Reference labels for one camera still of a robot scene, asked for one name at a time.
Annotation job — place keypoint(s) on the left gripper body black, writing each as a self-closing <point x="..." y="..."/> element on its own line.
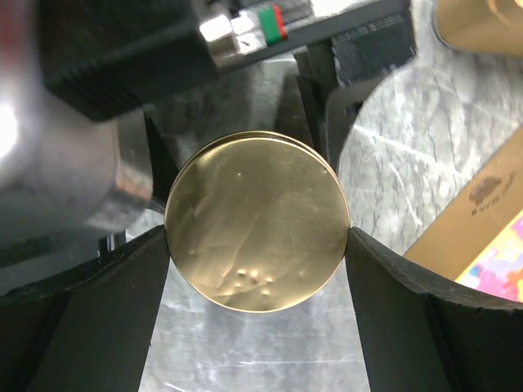
<point x="108" y="58"/>

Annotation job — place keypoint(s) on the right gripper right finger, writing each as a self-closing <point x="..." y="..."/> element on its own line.
<point x="420" y="331"/>

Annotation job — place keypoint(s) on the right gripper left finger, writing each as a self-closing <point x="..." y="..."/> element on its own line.
<point x="88" y="328"/>

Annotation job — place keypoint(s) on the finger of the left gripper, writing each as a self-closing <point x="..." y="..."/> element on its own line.
<point x="330" y="105"/>
<point x="169" y="151"/>

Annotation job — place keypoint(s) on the wooden jar lid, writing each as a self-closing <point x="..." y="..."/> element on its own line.
<point x="257" y="222"/>

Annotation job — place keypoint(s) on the gold tin with gummy candies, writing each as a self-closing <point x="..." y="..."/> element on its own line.
<point x="477" y="240"/>

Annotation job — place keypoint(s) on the gold tin with popsicle candies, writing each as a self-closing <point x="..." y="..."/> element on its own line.
<point x="484" y="27"/>

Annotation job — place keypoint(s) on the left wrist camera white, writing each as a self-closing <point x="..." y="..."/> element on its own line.
<point x="61" y="172"/>

